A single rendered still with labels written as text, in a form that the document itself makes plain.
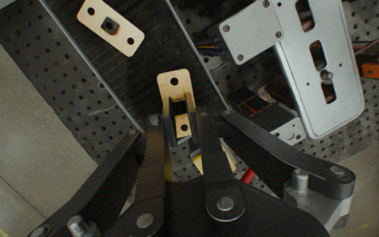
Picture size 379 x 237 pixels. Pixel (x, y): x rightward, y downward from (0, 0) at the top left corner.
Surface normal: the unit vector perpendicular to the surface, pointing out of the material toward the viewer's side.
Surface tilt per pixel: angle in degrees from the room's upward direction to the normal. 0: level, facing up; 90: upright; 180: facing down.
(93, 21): 0
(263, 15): 0
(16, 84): 0
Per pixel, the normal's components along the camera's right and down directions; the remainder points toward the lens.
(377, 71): -0.82, 0.57
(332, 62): 0.08, 0.36
